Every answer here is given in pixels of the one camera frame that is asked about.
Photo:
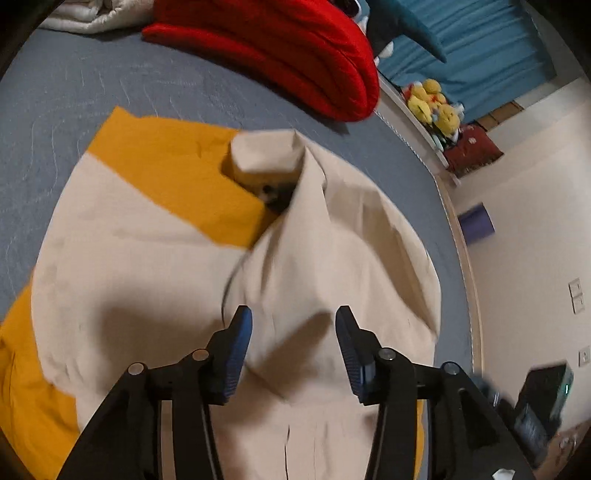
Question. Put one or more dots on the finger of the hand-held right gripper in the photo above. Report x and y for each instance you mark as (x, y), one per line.
(487, 390)

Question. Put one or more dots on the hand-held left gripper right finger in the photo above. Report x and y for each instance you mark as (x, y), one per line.
(353, 355)

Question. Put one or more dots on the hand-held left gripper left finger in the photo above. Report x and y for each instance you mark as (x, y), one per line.
(235, 350)

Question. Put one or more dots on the beige and yellow hooded jacket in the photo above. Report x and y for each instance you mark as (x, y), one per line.
(184, 258)

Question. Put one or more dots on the dark red cushion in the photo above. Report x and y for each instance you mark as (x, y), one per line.
(473, 147)

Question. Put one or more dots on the yellow plush toy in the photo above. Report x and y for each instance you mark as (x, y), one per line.
(447, 119)
(425, 99)

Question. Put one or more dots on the grey-blue bed mattress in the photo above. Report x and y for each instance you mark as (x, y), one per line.
(92, 83)

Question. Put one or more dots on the red folded blanket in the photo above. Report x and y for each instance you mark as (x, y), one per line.
(277, 41)

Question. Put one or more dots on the blue curtain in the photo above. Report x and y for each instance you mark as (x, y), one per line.
(489, 55)

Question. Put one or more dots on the teal shark plush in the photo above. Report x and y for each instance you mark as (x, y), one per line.
(406, 23)

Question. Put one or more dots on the cream folded quilt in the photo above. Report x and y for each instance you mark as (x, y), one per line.
(97, 16)

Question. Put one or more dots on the white wall socket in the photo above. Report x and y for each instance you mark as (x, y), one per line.
(585, 354)

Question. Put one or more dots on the white wall switch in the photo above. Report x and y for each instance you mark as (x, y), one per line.
(576, 295)

